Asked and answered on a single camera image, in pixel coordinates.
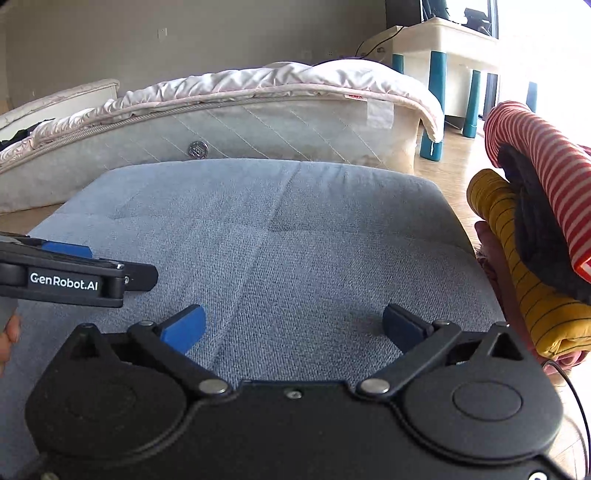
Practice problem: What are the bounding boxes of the red white striped shirt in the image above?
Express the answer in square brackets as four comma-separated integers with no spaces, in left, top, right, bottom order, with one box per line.
[484,101,591,281]

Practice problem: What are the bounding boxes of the person's left hand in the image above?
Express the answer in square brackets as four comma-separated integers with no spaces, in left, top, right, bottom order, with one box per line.
[0,313,21,372]

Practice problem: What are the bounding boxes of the grey blue upholstered ottoman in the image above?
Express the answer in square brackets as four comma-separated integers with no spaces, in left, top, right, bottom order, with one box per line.
[1,159,503,477]

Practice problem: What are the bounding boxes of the yellow striped folded garment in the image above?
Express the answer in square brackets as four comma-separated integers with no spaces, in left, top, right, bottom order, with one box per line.
[466,168,591,361]

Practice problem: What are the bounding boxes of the maroon folded garment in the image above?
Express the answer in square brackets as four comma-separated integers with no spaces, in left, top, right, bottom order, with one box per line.
[475,221,590,369]

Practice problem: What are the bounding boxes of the dark navy folded garment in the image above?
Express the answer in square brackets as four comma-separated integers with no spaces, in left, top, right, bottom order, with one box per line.
[497,144,590,304]

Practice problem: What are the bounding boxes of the white quilted mattress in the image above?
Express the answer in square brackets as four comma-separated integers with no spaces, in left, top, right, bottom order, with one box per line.
[1,85,421,213]

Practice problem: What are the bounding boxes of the pink satin bed sheet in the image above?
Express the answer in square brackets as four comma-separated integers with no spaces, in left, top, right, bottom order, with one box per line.
[1,59,444,172]

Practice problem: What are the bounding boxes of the white table teal legs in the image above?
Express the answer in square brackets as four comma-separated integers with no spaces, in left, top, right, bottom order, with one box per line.
[356,17,532,139]

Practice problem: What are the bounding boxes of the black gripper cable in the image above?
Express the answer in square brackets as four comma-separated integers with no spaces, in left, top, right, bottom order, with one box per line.
[542,359,591,476]

